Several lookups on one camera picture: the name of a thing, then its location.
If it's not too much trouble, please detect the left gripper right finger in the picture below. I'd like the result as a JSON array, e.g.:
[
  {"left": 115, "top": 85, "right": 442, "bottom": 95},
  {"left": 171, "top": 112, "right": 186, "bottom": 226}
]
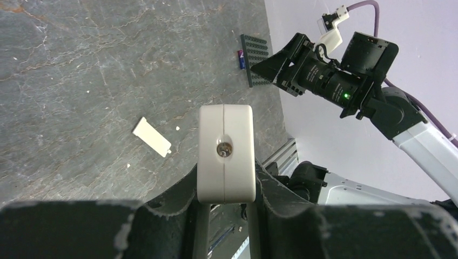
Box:
[{"left": 247, "top": 162, "right": 457, "bottom": 258}]

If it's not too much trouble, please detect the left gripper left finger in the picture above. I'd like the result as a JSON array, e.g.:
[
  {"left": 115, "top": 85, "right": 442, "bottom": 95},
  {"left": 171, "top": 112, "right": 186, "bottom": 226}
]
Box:
[{"left": 1, "top": 168, "right": 197, "bottom": 258}]

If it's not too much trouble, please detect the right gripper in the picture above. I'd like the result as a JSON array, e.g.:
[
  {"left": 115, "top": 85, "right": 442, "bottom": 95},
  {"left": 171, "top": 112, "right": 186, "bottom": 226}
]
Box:
[{"left": 251, "top": 33, "right": 322, "bottom": 97}]

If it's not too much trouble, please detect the purple blue battery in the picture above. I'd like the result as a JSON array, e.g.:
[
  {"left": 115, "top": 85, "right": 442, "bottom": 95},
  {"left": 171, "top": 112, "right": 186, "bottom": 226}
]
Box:
[{"left": 237, "top": 50, "right": 246, "bottom": 70}]

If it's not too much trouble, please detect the white remote control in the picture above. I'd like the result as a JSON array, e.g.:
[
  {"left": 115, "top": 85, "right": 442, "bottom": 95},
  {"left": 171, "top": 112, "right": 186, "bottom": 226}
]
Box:
[{"left": 197, "top": 104, "right": 256, "bottom": 205}]

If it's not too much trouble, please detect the white battery cover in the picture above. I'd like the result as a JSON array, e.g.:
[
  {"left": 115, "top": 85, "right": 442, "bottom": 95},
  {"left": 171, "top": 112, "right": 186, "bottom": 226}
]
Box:
[{"left": 132, "top": 117, "right": 171, "bottom": 158}]

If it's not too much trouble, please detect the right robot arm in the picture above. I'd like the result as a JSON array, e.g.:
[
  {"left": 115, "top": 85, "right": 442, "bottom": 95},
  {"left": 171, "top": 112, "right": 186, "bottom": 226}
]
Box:
[{"left": 251, "top": 32, "right": 457, "bottom": 202}]

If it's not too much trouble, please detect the dark grey lego baseplate right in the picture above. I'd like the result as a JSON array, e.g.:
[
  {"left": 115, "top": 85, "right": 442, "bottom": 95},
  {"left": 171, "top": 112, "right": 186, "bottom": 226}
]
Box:
[{"left": 240, "top": 34, "right": 270, "bottom": 88}]

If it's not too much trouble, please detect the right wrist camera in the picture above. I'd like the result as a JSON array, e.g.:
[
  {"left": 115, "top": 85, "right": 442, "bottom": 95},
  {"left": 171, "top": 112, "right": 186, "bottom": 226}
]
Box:
[{"left": 317, "top": 5, "right": 349, "bottom": 52}]

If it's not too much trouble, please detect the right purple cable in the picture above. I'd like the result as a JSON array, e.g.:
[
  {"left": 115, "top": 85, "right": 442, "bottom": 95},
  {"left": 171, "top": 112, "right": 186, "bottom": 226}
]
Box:
[{"left": 346, "top": 0, "right": 458, "bottom": 149}]

